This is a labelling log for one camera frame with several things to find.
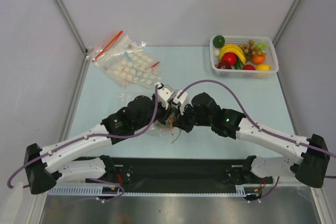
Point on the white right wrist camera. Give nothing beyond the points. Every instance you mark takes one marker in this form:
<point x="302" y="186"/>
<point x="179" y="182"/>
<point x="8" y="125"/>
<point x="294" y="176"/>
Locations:
<point x="181" y="99"/>

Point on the white plastic fruit basket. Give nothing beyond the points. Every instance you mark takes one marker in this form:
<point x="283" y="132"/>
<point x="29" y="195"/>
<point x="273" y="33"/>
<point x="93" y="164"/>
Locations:
<point x="271" y="58"/>

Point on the white slotted cable duct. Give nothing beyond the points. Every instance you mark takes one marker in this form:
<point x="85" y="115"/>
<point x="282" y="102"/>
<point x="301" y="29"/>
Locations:
<point x="109" y="191"/>

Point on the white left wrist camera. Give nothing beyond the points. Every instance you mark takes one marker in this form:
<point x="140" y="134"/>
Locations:
<point x="165" y="94"/>

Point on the polka dot zip bags pile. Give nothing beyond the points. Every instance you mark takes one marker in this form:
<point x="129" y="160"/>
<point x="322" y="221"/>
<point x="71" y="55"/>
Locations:
<point x="127" y="61"/>

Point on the yellow lemon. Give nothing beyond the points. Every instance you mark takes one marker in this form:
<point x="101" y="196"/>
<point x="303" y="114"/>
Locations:
<point x="263" y="67"/>

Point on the clear zip bag red zipper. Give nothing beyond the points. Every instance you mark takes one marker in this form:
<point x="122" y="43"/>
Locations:
<point x="156" y="129"/>

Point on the green lime ball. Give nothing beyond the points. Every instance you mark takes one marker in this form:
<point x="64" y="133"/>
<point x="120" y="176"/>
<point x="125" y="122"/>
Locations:
<point x="218" y="41"/>

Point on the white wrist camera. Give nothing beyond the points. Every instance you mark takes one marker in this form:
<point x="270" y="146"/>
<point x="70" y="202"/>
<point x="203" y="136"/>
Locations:
<point x="165" y="94"/>
<point x="181" y="99"/>

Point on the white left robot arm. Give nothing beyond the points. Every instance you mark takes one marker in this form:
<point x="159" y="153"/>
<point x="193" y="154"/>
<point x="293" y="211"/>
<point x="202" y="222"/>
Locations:
<point x="42" y="163"/>

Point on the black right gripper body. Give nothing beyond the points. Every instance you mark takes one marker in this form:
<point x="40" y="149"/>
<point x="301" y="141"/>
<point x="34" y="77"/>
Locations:
<point x="181" y="118"/>

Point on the small red tomato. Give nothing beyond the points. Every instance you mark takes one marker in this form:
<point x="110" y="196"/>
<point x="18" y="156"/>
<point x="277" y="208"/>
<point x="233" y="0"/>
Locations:
<point x="248" y="67"/>

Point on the green leafy vegetable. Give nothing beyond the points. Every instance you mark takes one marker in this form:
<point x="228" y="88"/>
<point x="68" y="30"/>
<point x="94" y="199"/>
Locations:
<point x="261" y="46"/>

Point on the clear bag with red zipper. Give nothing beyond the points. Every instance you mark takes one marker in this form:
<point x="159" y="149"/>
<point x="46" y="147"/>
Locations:
<point x="104" y="46"/>

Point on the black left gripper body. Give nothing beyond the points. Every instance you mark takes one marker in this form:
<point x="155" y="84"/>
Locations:
<point x="161" y="113"/>

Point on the dark red apple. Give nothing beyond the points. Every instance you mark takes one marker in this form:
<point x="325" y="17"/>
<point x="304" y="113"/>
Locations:
<point x="223" y="65"/>

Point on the yellow banana bunch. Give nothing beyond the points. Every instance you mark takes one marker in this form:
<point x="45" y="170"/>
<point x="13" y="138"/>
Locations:
<point x="234" y="49"/>

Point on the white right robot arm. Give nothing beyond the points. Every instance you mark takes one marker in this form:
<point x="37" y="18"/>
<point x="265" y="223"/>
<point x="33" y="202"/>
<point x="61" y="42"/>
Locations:
<point x="304" y="158"/>

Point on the orange tangerine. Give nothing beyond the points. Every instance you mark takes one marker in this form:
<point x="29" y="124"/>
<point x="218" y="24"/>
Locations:
<point x="258" y="59"/>

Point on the green cucumber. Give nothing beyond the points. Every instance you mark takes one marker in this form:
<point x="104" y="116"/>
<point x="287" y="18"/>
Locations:
<point x="238" y="65"/>

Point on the bright red apple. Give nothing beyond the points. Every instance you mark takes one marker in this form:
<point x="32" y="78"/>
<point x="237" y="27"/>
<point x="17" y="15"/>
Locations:
<point x="230" y="58"/>

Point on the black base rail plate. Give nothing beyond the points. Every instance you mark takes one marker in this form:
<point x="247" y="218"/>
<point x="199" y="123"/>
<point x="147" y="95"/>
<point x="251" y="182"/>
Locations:
<point x="182" y="173"/>

